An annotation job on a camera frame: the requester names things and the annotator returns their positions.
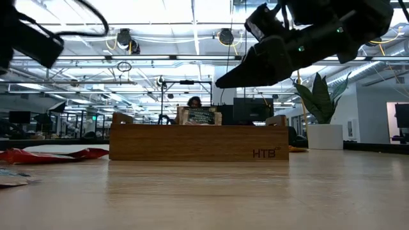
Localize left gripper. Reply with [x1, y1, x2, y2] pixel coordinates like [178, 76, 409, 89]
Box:
[0, 47, 13, 76]

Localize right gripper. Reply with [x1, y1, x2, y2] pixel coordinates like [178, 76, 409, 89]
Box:
[215, 19, 346, 90]

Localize red strawberry tea packet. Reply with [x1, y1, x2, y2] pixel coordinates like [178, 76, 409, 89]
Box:
[62, 147, 110, 160]
[0, 148, 82, 165]

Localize wooden tea organizer box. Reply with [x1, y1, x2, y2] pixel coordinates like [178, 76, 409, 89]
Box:
[109, 112, 290, 162]

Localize black computer case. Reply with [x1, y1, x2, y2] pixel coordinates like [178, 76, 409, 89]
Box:
[220, 97, 275, 126]

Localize black computer monitor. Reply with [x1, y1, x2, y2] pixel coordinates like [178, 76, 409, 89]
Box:
[8, 111, 31, 125]
[394, 102, 409, 129]

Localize green snake plant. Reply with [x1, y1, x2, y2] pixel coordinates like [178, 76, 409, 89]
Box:
[293, 71, 353, 125]

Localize person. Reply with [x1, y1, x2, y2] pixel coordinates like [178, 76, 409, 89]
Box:
[186, 96, 203, 109]

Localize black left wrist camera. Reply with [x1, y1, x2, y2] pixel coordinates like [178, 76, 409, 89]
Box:
[8, 19, 65, 70]

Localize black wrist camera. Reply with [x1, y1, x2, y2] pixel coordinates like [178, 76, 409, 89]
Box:
[243, 3, 291, 43]
[8, 19, 65, 70]

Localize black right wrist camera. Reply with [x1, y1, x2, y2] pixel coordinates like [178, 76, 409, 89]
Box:
[243, 3, 291, 43]

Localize black ceiling cable reel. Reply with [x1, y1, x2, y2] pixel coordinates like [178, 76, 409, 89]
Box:
[128, 38, 142, 56]
[116, 27, 132, 47]
[218, 27, 235, 47]
[364, 36, 383, 48]

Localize black metal rig frame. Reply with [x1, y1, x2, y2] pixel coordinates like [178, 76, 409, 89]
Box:
[160, 79, 213, 124]

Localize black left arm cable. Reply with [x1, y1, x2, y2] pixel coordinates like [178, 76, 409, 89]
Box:
[54, 0, 110, 38]

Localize black hanging cable ring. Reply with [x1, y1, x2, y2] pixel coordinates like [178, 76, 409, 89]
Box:
[116, 61, 133, 73]

